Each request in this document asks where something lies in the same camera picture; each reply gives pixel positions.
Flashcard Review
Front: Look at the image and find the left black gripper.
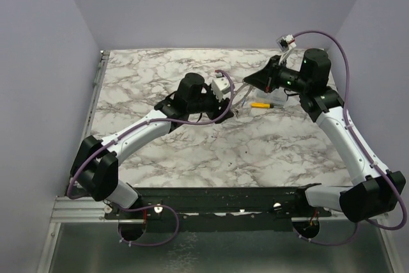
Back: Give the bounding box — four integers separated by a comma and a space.
188, 85, 235, 124

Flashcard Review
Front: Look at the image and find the perforated metal ring disc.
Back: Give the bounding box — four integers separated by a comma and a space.
232, 82, 253, 117

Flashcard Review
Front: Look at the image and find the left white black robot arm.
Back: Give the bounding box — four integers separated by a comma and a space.
66, 70, 234, 219

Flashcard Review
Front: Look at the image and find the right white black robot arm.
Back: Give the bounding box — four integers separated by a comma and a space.
244, 49, 406, 222

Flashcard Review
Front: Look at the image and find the clear plastic screw box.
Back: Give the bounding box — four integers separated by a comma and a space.
256, 88, 288, 107

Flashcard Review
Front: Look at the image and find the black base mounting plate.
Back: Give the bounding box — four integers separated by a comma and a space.
105, 187, 331, 232

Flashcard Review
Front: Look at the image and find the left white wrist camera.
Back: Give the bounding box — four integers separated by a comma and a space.
210, 75, 230, 102

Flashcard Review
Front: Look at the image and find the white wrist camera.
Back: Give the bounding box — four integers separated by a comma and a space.
276, 35, 297, 64
210, 75, 230, 102

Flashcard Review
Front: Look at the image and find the yellow handled screwdriver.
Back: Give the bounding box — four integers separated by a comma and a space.
251, 102, 274, 109

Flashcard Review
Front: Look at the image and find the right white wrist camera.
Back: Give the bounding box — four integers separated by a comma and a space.
276, 35, 297, 64

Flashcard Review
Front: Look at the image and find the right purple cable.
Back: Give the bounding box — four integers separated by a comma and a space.
287, 29, 408, 247

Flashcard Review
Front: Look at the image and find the purple cable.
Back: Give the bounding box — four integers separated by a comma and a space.
287, 29, 408, 247
66, 70, 244, 248

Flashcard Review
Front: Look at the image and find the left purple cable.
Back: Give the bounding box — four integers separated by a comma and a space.
66, 70, 244, 248

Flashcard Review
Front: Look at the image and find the aluminium rail frame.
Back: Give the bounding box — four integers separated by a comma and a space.
35, 49, 397, 273

